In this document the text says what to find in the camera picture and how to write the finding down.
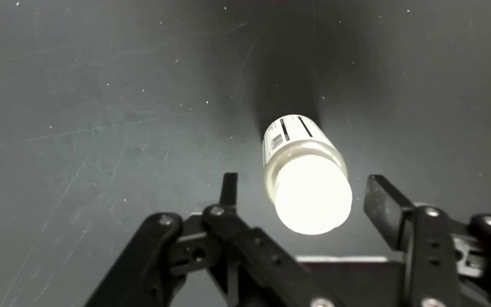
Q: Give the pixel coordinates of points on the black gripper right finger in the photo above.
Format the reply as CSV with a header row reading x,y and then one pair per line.
x,y
434,256

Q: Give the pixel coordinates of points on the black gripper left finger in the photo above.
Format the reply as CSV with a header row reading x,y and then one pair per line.
x,y
161,256

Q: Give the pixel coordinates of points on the white plastic bottle with label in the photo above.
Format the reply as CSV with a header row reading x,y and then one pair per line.
x,y
311,193

